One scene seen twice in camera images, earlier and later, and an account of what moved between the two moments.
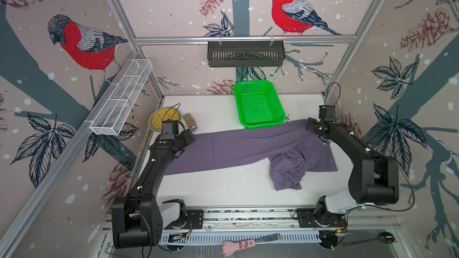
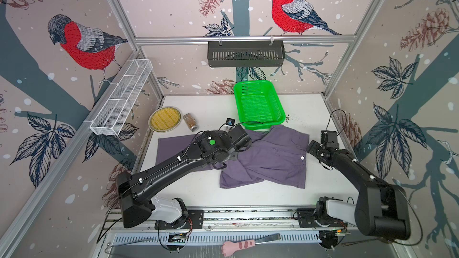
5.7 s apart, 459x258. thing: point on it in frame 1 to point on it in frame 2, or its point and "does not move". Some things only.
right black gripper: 311,124 to 312,147
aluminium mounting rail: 281,218 does not move
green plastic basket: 259,104 does not move
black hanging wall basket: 243,55 does not move
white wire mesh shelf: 112,116 does not move
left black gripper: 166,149 to 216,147
